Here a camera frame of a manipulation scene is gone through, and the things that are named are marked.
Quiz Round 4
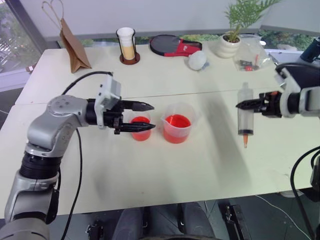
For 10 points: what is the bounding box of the white ribbed plant pot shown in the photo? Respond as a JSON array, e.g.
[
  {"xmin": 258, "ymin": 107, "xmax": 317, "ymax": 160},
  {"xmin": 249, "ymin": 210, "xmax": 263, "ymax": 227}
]
[{"xmin": 214, "ymin": 33, "xmax": 242, "ymax": 59}]

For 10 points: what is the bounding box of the brown paper bag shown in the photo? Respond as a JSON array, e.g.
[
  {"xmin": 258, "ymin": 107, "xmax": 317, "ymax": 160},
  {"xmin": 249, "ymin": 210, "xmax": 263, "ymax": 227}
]
[{"xmin": 41, "ymin": 0, "xmax": 93, "ymax": 74}]

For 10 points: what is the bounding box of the black metal frame bracket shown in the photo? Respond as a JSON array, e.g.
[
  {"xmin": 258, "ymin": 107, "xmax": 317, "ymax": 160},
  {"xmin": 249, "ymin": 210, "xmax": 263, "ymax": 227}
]
[{"xmin": 85, "ymin": 223, "xmax": 105, "ymax": 240}]

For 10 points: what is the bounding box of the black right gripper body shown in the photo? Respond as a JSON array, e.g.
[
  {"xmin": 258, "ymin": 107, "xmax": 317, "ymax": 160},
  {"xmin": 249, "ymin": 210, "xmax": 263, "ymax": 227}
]
[{"xmin": 258, "ymin": 91, "xmax": 284, "ymax": 119}]

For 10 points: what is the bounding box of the paper cup stack in holder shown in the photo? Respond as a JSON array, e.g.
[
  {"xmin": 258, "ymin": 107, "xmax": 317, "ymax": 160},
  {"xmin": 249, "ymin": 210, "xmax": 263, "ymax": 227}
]
[{"xmin": 115, "ymin": 26, "xmax": 141, "ymax": 66}]

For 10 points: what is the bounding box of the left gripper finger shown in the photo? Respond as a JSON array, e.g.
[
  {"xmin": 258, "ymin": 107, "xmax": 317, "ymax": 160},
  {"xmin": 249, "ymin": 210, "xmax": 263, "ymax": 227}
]
[
  {"xmin": 122, "ymin": 100, "xmax": 155, "ymax": 113},
  {"xmin": 118, "ymin": 121, "xmax": 157, "ymax": 134}
]

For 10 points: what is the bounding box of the large beaker with red liquid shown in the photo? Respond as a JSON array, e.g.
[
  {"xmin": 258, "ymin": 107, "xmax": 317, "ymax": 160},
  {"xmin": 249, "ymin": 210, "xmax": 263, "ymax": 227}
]
[{"xmin": 160, "ymin": 102, "xmax": 199, "ymax": 145}]

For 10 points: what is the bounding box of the clear plastic bag with parts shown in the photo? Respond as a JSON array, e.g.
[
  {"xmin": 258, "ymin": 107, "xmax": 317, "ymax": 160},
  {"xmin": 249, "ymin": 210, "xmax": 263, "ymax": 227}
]
[{"xmin": 233, "ymin": 34, "xmax": 273, "ymax": 73}]

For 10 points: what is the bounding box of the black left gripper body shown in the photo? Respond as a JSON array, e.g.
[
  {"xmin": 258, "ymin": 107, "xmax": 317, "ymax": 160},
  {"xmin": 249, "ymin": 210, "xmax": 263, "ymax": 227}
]
[{"xmin": 102, "ymin": 99, "xmax": 125, "ymax": 136}]

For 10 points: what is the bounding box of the green leafy plant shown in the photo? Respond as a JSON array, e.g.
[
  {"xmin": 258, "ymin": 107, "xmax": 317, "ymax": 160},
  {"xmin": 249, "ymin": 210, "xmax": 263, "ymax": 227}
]
[{"xmin": 223, "ymin": 0, "xmax": 284, "ymax": 43}]

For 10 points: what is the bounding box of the black metal frame bar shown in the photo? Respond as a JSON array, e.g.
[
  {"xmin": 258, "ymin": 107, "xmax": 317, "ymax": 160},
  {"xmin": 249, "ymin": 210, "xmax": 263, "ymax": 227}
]
[{"xmin": 218, "ymin": 204, "xmax": 249, "ymax": 240}]

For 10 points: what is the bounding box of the black red paddle case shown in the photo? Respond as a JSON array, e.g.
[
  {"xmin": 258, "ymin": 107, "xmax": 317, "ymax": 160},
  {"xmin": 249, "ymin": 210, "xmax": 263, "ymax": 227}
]
[{"xmin": 149, "ymin": 34, "xmax": 204, "ymax": 58}]

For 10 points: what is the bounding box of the white crumpled cloth ball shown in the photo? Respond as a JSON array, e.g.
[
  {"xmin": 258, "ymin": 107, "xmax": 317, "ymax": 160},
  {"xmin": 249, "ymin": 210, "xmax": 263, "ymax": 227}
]
[{"xmin": 187, "ymin": 50, "xmax": 210, "ymax": 72}]

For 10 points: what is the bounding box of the clear syringe with orange tip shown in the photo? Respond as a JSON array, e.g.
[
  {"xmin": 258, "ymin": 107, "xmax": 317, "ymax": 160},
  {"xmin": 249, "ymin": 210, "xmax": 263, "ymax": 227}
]
[{"xmin": 236, "ymin": 81, "xmax": 256, "ymax": 149}]

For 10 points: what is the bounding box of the dark blue cylindrical device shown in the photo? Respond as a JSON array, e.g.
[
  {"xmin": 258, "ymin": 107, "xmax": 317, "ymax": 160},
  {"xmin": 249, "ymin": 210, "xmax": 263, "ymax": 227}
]
[{"xmin": 299, "ymin": 36, "xmax": 320, "ymax": 64}]

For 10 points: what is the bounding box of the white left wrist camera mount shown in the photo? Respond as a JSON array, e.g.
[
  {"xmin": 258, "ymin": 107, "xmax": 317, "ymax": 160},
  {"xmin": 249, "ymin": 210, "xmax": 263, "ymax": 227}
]
[{"xmin": 94, "ymin": 75, "xmax": 123, "ymax": 130}]

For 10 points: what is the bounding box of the small beaker with red liquid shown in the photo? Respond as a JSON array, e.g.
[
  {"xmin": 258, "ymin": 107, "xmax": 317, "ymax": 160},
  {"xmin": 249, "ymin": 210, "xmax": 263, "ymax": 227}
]
[{"xmin": 129, "ymin": 110, "xmax": 153, "ymax": 143}]

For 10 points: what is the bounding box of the white floor cable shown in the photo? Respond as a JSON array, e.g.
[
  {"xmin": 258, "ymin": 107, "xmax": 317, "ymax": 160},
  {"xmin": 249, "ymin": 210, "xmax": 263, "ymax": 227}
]
[{"xmin": 254, "ymin": 194, "xmax": 312, "ymax": 240}]

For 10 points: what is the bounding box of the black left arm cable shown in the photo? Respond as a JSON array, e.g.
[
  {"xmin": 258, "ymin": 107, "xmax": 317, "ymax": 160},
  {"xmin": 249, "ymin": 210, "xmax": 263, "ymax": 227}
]
[{"xmin": 59, "ymin": 71, "xmax": 115, "ymax": 240}]

